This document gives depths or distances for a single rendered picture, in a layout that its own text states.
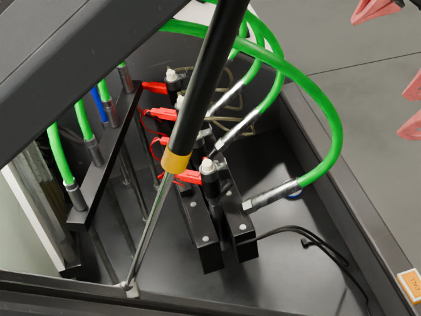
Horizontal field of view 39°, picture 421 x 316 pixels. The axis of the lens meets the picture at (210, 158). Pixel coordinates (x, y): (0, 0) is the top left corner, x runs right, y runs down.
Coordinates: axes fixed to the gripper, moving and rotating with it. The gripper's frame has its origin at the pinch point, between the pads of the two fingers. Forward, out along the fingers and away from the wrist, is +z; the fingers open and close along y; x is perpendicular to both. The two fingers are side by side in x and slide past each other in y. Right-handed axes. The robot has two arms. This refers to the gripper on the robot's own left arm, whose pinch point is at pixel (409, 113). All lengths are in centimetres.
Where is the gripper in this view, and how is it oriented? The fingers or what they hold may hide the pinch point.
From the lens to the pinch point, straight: 67.9
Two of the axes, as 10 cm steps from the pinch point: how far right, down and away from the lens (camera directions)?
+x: 8.1, 4.5, 3.7
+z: -5.2, 2.7, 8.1
